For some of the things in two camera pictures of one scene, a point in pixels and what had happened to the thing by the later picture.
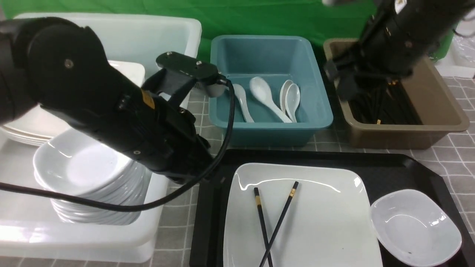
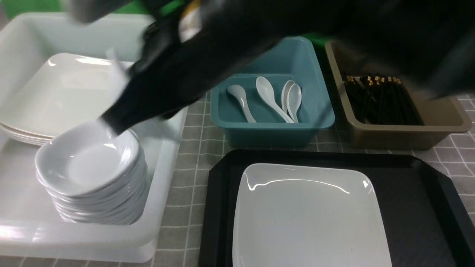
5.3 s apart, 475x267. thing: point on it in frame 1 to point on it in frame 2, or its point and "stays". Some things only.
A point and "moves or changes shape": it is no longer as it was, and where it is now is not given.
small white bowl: [413, 228] moves or changes shape
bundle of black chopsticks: [389, 104] stays
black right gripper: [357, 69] to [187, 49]
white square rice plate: [329, 222] moves or changes shape
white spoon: [284, 87] stays
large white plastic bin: [31, 227] stays
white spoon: [239, 91] stays
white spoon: [292, 100] stays
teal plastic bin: [280, 96] stays
